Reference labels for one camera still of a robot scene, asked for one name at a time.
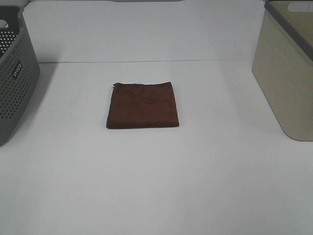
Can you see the brown towel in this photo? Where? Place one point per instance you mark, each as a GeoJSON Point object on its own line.
{"type": "Point", "coordinates": [142, 106]}

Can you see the beige plastic bin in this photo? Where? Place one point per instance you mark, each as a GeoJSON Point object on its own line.
{"type": "Point", "coordinates": [283, 65]}

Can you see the grey perforated plastic basket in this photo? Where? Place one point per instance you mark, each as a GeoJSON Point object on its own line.
{"type": "Point", "coordinates": [19, 69]}

